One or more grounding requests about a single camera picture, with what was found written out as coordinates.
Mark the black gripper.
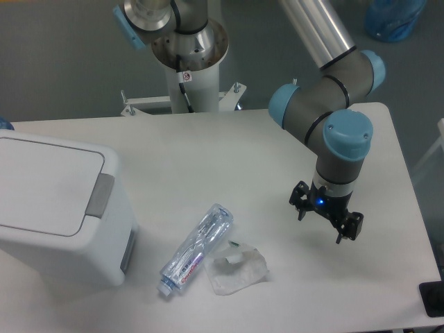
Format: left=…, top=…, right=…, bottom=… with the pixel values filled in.
left=289, top=180, right=364, bottom=244

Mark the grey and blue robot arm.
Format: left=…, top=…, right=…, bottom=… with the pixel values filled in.
left=113, top=1, right=385, bottom=240

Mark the white trash can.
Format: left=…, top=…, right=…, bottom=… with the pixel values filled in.
left=1, top=130, right=138, bottom=286

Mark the crumpled clear plastic bag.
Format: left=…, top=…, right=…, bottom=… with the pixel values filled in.
left=205, top=240, right=268, bottom=296

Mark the black device at table edge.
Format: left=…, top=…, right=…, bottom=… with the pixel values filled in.
left=419, top=281, right=443, bottom=318

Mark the clear plastic water bottle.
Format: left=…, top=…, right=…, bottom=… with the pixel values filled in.
left=157, top=203, right=234, bottom=298

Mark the blue water jug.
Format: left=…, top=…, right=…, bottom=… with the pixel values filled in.
left=364, top=0, right=427, bottom=42

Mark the blue object at left edge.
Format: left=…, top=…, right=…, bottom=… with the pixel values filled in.
left=0, top=117, right=15, bottom=130

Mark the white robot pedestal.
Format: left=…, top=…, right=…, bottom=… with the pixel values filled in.
left=121, top=19, right=247, bottom=116

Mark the black cable on pedestal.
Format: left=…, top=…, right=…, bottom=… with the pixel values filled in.
left=175, top=53, right=195, bottom=114

